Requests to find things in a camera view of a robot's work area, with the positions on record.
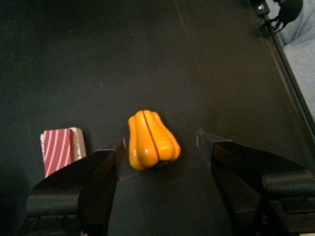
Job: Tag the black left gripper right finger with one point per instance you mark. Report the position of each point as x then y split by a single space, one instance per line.
246 172

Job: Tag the orange toy bell pepper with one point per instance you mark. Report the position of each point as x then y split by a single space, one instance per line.
153 139

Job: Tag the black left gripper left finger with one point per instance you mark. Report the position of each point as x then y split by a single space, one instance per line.
96 184

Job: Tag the red striped toy sushi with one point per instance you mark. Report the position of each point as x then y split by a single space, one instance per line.
62 150

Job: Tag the black table edge frame rail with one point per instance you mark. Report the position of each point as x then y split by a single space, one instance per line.
287 76

